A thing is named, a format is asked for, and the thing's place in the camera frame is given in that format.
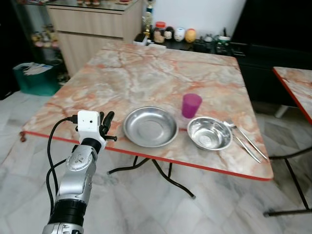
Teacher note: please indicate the shallow steel plate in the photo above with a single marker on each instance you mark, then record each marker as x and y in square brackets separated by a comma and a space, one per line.
[150, 127]

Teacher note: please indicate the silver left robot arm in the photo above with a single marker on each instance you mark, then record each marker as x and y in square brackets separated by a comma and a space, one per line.
[80, 175]

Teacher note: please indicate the marble top folding table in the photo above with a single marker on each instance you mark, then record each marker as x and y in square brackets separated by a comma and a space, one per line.
[146, 78]
[300, 80]

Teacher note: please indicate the teal plastic bin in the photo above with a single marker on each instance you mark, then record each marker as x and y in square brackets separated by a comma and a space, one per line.
[36, 80]

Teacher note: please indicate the purple plastic cup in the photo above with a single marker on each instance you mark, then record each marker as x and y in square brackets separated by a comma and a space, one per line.
[191, 107]

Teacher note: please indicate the light wooden cabinet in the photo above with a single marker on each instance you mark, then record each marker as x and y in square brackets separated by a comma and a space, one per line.
[97, 29]

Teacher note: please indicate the red lid jar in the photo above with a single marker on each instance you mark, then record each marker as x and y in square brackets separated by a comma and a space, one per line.
[159, 33]

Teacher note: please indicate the deep steel bowl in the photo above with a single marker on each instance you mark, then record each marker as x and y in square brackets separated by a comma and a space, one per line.
[209, 134]

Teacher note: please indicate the dark glass display shelf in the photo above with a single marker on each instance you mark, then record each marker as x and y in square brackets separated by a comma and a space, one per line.
[44, 36]

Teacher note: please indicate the black round figurine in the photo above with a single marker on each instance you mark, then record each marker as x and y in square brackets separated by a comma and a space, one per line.
[169, 33]

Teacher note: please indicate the gold trophy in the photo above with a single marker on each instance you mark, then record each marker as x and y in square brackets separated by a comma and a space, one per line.
[147, 19]

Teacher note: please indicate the white round figurine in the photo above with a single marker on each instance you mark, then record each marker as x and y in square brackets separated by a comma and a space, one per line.
[180, 34]

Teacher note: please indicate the yellow round figurine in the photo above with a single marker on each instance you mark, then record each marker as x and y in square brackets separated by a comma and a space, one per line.
[190, 35]

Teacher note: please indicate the steel fork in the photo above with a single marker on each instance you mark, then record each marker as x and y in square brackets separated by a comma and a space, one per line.
[253, 144]

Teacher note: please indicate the black television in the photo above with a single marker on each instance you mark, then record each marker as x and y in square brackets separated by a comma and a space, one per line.
[273, 19]

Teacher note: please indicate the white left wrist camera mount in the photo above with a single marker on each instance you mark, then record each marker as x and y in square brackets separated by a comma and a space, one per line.
[88, 122]

